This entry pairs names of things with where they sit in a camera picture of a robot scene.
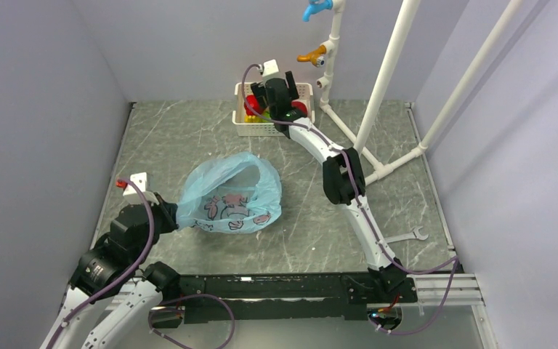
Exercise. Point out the yellow fake banana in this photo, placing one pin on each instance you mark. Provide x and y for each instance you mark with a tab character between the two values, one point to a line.
252	119

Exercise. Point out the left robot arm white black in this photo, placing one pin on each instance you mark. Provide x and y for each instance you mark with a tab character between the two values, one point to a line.
104	269

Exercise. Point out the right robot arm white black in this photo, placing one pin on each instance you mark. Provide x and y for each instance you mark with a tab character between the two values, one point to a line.
343	180

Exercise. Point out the aluminium rail frame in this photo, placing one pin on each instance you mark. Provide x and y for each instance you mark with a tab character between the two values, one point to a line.
434	290

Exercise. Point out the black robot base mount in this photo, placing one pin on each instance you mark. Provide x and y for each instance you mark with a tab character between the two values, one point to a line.
350	296

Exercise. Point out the light blue plastic bag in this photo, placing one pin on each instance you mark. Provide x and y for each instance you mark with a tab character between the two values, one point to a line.
238	194

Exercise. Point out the silver wrench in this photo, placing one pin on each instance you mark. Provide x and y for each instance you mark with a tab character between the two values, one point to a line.
415	234

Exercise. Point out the orange faucet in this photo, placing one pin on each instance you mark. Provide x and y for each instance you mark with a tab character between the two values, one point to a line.
316	57

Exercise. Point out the white plastic basket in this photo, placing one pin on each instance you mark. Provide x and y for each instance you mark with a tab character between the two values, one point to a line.
264	129

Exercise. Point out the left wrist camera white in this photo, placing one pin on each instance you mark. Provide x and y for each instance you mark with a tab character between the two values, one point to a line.
137	188

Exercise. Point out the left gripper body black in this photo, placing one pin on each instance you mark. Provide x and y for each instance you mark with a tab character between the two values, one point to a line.
162	221

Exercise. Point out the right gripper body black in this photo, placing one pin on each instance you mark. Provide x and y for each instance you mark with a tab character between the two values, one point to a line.
259	92

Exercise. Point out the red fake tomato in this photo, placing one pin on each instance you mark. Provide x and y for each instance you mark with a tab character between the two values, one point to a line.
300	106

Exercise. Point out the red fake bell pepper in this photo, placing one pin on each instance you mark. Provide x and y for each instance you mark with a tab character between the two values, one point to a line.
252	106

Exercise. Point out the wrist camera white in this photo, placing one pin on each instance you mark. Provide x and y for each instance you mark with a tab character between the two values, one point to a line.
269	70
137	188

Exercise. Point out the blue faucet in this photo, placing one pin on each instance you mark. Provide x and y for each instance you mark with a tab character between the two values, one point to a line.
314	7

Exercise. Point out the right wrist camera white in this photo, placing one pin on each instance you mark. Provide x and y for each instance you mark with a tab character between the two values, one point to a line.
269	70

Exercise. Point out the white PVC pipe frame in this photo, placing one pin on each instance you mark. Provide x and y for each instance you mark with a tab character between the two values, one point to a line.
395	46

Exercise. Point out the green fake watermelon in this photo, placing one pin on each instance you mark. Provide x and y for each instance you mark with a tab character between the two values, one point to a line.
265	117

